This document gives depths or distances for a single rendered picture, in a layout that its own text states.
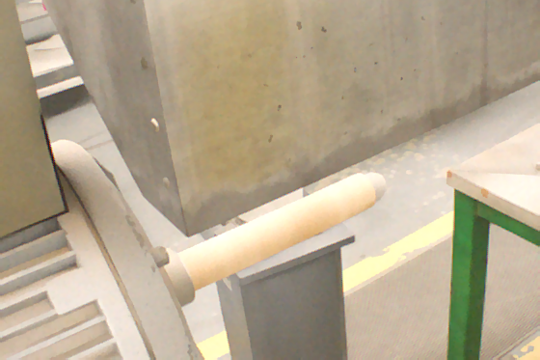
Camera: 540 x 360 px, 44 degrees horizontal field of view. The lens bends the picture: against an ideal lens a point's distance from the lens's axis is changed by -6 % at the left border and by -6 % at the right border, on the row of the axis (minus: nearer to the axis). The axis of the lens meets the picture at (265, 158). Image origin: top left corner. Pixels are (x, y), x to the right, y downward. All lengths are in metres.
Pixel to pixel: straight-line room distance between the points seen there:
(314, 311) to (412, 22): 1.28
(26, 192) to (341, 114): 0.17
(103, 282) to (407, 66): 0.21
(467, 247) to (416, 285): 1.17
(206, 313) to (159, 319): 2.09
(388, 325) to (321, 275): 0.81
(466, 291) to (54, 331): 1.10
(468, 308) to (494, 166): 0.30
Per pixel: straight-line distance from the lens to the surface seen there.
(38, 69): 4.33
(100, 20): 0.35
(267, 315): 1.56
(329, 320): 1.66
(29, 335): 0.41
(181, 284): 0.52
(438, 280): 2.54
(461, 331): 1.49
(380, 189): 0.62
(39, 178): 0.39
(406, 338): 2.31
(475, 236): 1.35
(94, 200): 0.43
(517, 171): 1.31
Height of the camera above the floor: 1.57
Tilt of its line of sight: 27 degrees down
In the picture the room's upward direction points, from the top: 7 degrees counter-clockwise
